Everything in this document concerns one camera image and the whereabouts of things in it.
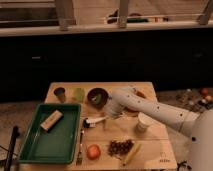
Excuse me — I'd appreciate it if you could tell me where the metal fork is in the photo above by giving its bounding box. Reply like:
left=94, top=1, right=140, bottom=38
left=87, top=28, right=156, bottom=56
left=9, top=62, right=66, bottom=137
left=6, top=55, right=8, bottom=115
left=76, top=129, right=84, bottom=165

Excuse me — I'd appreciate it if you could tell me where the white paper cup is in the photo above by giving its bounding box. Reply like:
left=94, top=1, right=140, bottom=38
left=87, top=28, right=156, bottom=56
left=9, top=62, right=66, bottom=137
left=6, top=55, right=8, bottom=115
left=136, top=113, right=151, bottom=133

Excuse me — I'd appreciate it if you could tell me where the orange bowl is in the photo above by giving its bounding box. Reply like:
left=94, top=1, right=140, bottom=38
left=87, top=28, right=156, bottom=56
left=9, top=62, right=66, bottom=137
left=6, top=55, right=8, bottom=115
left=125, top=90, right=146, bottom=112

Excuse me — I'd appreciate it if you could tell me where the white black dish brush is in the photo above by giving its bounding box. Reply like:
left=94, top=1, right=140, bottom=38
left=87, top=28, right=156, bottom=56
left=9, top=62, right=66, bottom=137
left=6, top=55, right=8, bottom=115
left=83, top=117, right=105, bottom=128

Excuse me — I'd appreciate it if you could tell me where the green cup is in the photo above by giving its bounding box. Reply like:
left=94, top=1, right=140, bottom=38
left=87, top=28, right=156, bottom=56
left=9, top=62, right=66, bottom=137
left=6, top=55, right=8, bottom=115
left=73, top=88, right=85, bottom=103

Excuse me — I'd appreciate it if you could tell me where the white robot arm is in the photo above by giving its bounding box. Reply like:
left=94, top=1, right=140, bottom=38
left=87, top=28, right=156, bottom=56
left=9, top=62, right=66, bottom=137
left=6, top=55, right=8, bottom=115
left=104, top=87, right=213, bottom=171

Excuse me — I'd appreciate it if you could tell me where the green item in bowl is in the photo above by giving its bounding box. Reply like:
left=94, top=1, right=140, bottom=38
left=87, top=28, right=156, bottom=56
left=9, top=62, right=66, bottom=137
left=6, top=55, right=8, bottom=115
left=92, top=94, right=102, bottom=104

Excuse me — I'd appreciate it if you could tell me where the orange fruit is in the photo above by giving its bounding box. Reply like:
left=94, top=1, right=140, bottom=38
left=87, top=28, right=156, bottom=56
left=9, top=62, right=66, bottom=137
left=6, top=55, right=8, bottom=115
left=87, top=144, right=101, bottom=160

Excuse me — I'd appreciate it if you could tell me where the black stand pole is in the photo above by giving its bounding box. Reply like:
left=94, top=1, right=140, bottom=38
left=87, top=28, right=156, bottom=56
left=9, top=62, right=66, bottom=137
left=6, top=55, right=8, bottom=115
left=4, top=126, right=20, bottom=171

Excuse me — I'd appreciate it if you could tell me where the wooden block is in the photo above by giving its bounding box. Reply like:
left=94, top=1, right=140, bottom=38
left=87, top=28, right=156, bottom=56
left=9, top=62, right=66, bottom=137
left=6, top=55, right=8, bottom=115
left=40, top=110, right=63, bottom=131

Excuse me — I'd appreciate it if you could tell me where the bunch of grapes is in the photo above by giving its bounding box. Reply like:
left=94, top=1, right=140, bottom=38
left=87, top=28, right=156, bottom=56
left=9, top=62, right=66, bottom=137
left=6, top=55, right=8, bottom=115
left=108, top=139, right=134, bottom=156

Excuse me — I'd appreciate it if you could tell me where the yellow banana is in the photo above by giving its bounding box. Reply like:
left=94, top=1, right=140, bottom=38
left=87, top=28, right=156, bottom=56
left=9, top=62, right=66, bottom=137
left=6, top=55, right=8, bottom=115
left=122, top=142, right=141, bottom=166

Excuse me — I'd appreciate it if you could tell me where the wooden railing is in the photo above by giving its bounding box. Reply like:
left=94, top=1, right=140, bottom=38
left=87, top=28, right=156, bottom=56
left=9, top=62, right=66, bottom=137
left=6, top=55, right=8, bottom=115
left=0, top=0, right=213, bottom=37

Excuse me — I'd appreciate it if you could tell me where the dark brown bowl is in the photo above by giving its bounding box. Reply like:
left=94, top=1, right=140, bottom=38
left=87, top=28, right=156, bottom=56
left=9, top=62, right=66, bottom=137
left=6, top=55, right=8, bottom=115
left=87, top=88, right=108, bottom=108

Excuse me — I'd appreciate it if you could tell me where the green plastic tray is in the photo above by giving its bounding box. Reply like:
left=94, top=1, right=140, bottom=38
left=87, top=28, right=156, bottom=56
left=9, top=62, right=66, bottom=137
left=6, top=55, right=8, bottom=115
left=17, top=103, right=81, bottom=164

